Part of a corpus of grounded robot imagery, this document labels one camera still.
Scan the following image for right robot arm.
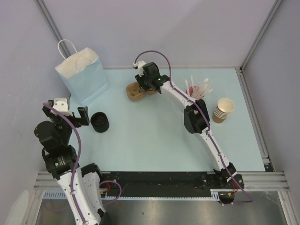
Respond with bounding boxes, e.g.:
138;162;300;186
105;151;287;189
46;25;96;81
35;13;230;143
133;61;237;188

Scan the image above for stack of paper cups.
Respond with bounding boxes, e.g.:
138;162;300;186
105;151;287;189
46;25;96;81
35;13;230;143
212;98;235;124

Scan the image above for light blue paper bag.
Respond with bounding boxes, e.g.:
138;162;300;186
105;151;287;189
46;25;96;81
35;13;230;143
55;47;110;106

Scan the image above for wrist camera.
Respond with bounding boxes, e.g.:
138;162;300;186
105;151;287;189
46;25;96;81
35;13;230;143
133;60;146;77
47;97;73;117

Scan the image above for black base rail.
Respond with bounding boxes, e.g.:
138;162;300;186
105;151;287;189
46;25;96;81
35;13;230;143
100;172;238;198

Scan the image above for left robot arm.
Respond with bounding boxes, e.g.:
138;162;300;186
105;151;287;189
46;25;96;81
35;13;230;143
34;97;112;225

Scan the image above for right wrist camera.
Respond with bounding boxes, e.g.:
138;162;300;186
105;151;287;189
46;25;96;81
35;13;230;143
133;60;146;77

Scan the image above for stacked brown pulp carriers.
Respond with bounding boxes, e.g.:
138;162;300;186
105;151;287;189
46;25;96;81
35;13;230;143
126;82;156;101

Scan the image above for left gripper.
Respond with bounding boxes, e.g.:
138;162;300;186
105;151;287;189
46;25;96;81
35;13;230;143
43;105;88;143

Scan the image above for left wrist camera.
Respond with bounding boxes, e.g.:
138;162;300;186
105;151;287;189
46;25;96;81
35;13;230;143
47;97;73;117

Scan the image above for stack of black lids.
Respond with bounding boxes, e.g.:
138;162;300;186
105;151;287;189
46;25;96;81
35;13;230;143
90;112;109;133

